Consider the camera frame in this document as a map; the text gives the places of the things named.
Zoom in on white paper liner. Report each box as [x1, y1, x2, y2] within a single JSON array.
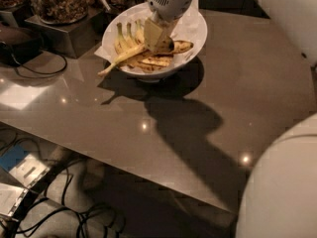
[[93, 0, 201, 67]]

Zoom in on silver electronics box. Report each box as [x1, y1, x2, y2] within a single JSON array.
[[0, 145, 51, 219]]

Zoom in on glass jar of nuts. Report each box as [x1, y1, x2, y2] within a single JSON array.
[[30, 0, 88, 25]]

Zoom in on long top banana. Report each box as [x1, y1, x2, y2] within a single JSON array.
[[97, 41, 176, 77]]

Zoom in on dark round appliance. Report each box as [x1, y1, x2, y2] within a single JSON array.
[[0, 21, 43, 66]]

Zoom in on white ceramic bowl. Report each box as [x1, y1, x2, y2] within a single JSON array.
[[101, 0, 209, 83]]

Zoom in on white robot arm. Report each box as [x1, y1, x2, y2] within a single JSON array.
[[147, 0, 317, 238]]

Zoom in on grey metal stand block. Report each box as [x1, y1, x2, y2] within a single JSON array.
[[25, 8, 107, 59]]

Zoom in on black appliance cable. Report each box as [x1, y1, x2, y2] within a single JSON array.
[[0, 41, 68, 76]]

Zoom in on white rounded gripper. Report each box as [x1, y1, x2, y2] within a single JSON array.
[[144, 0, 192, 53]]

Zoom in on short middle banana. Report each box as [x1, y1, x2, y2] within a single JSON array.
[[141, 56, 173, 67]]

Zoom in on black floor cables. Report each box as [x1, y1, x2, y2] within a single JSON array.
[[0, 126, 127, 238]]

